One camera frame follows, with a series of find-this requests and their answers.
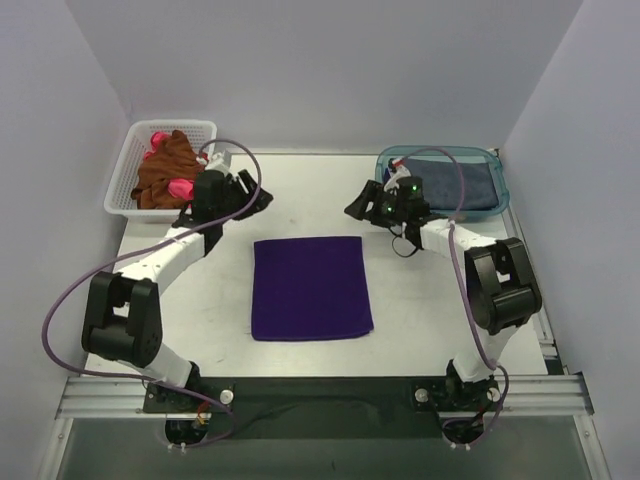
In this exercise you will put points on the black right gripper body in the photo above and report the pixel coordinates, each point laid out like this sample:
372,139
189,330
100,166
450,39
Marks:
373,204

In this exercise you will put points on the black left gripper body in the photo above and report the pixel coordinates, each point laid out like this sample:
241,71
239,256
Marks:
244,191

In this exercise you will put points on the purple towel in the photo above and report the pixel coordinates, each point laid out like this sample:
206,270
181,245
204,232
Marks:
310,289

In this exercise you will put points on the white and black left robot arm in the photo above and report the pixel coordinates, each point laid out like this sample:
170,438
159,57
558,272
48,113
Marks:
123,321

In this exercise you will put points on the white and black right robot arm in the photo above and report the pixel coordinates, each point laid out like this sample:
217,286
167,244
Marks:
498,286

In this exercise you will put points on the pink red cloth in basket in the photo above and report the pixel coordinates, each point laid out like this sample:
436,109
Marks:
177,187

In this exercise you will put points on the brown cloth in basket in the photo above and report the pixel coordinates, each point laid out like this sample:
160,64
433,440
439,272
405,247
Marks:
165,165

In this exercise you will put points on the teal plastic bin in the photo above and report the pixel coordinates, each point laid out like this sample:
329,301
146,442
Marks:
453,176

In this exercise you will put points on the white plastic laundry basket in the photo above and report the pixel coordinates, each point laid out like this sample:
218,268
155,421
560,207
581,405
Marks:
118,200

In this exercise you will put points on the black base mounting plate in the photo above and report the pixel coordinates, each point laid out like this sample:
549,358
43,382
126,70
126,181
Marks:
345,408

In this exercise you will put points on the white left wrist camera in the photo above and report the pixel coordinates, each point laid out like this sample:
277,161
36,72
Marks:
218,161

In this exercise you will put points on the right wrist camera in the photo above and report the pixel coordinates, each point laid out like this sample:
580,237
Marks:
400,177

